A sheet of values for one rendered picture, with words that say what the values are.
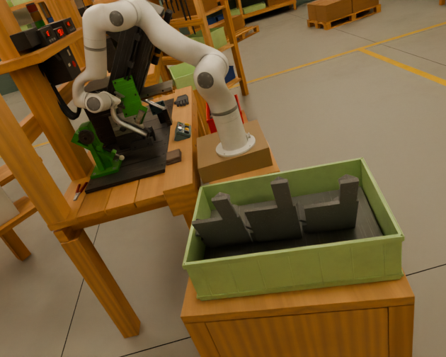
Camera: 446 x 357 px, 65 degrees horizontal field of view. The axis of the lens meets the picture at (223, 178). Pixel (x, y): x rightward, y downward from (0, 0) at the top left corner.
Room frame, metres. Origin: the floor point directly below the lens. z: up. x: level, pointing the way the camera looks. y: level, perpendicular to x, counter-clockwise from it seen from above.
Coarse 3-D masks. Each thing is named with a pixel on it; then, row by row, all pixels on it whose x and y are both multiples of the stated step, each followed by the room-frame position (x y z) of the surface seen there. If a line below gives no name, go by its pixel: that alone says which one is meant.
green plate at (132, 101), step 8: (120, 80) 2.01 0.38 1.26; (120, 88) 2.00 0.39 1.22; (128, 88) 1.99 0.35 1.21; (136, 88) 1.99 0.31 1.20; (128, 96) 1.98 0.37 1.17; (136, 96) 1.98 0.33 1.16; (128, 104) 1.97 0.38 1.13; (136, 104) 1.97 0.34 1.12; (128, 112) 1.96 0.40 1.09; (136, 112) 1.96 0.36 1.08
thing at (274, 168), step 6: (270, 150) 1.49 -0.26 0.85; (276, 162) 1.37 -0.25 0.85; (264, 168) 1.35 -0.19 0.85; (270, 168) 1.33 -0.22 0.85; (276, 168) 1.32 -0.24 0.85; (240, 174) 1.36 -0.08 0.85; (246, 174) 1.34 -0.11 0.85; (252, 174) 1.33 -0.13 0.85; (258, 174) 1.31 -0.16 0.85; (264, 174) 1.30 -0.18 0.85; (222, 180) 1.35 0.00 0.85; (228, 180) 1.34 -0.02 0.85
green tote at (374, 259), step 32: (352, 160) 1.04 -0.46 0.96; (224, 192) 1.15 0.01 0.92; (256, 192) 1.12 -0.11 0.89; (320, 192) 1.07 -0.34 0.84; (384, 224) 0.76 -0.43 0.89; (192, 256) 0.84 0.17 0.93; (256, 256) 0.73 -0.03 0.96; (288, 256) 0.71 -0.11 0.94; (320, 256) 0.69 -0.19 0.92; (352, 256) 0.67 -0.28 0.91; (384, 256) 0.65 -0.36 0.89; (224, 288) 0.76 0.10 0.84; (256, 288) 0.74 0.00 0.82; (288, 288) 0.71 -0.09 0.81
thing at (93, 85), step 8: (96, 80) 2.33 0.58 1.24; (104, 80) 2.26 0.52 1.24; (88, 88) 2.17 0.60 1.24; (96, 88) 2.11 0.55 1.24; (104, 88) 2.06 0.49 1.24; (88, 112) 2.07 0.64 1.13; (104, 112) 2.06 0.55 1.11; (120, 112) 2.11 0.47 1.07; (96, 120) 2.07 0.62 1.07; (104, 120) 2.07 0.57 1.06; (96, 128) 2.07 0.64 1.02; (104, 128) 2.07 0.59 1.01; (112, 128) 2.06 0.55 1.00; (104, 136) 2.07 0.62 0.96; (112, 136) 2.07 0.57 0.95; (104, 144) 2.07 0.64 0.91
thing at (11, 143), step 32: (0, 0) 1.85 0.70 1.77; (64, 0) 2.77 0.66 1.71; (0, 32) 1.76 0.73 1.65; (0, 96) 1.45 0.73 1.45; (32, 96) 1.76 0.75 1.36; (0, 128) 1.38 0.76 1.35; (64, 128) 1.80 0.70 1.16; (32, 160) 1.40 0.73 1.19; (64, 160) 1.76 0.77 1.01; (32, 192) 1.38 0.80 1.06
